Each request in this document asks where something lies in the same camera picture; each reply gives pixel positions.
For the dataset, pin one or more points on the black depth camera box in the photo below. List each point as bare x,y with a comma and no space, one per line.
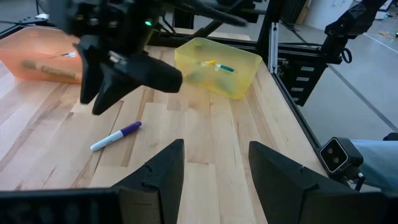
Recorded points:
337,155

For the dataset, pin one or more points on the yellow mini marker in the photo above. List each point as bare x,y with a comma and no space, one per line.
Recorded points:
208,62

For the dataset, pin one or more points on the yellow plastic bin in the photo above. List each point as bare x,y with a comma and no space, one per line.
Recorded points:
192,53

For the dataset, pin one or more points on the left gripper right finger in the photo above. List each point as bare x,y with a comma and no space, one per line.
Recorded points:
280,186

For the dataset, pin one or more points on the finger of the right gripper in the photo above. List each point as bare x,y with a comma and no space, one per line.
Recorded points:
112,87
90,71

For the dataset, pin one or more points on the green mini marker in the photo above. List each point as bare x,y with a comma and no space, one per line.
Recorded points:
225,67

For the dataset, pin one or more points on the orange plastic bin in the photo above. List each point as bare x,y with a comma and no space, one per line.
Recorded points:
31,43

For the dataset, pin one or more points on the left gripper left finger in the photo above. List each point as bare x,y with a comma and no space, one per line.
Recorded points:
161,186

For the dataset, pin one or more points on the grey barrel permanent marker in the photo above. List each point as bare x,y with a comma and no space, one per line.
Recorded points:
49,71

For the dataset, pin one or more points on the black table frame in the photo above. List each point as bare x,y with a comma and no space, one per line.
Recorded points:
264,12

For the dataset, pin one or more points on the silver aluminium extrusion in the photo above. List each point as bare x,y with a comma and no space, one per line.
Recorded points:
273,46

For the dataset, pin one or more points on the purple mini marker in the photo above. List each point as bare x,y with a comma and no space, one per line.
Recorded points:
130,128

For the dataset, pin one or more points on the person's leg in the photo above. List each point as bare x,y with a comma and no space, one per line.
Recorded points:
376,161

